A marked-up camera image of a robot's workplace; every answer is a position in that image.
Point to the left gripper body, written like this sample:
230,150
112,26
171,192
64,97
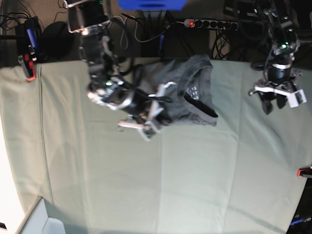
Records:
277,74

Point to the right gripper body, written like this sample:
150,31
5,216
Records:
135,102

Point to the grey t-shirt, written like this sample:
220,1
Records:
191,94

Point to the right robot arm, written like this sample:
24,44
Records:
107,87

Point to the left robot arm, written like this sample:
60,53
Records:
282,41

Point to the light green table cloth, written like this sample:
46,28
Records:
238,177

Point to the black power strip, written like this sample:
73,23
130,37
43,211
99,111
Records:
210,24

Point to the red clamp at right edge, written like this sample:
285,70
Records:
305,172

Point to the blue box at top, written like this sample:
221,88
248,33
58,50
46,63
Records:
151,4

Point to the black round bag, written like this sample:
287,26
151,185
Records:
56,41

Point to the red clamp at left corner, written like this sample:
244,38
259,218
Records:
27,46

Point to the white bin at bottom left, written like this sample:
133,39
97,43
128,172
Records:
37,220

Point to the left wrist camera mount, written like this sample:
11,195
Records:
288,89

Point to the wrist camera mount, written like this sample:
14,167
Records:
148,123
288,89

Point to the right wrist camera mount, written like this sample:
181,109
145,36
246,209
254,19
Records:
148,123

